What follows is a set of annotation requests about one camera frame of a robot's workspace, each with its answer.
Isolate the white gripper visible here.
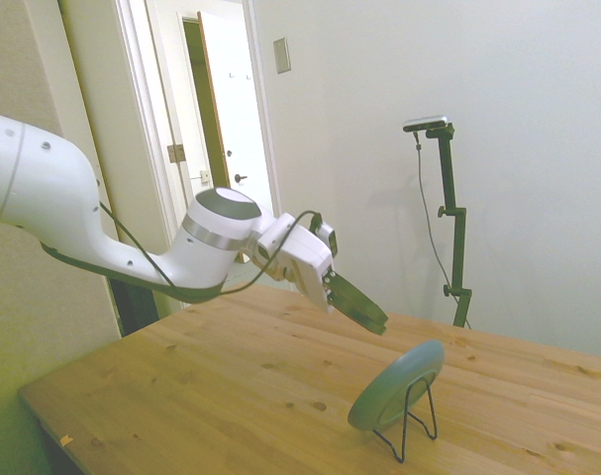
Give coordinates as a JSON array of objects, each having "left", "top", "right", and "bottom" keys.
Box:
[{"left": 278, "top": 227, "right": 390, "bottom": 338}]

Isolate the blue round plastic plate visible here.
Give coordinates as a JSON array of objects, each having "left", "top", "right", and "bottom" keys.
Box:
[{"left": 347, "top": 338, "right": 447, "bottom": 432}]

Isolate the white door with brown edge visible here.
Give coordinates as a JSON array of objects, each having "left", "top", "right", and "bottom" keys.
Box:
[{"left": 196, "top": 10, "right": 275, "bottom": 200}]

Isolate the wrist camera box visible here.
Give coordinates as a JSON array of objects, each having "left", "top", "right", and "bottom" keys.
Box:
[{"left": 308, "top": 212, "right": 340, "bottom": 257}]

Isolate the black wire plate stand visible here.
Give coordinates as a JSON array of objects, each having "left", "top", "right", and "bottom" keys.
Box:
[{"left": 371, "top": 377, "right": 439, "bottom": 464}]

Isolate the black camera stand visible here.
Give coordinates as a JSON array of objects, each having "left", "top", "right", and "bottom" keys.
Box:
[{"left": 422, "top": 123, "right": 474, "bottom": 330}]

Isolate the silver exterior camera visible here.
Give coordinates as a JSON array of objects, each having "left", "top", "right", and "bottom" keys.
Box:
[{"left": 402, "top": 114, "right": 451, "bottom": 135}]

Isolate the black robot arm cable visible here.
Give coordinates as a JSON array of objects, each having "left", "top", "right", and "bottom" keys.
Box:
[{"left": 39, "top": 201, "right": 323, "bottom": 306}]

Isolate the grey wall switch plate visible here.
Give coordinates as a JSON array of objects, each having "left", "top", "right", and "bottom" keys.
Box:
[{"left": 272, "top": 37, "right": 292, "bottom": 75}]

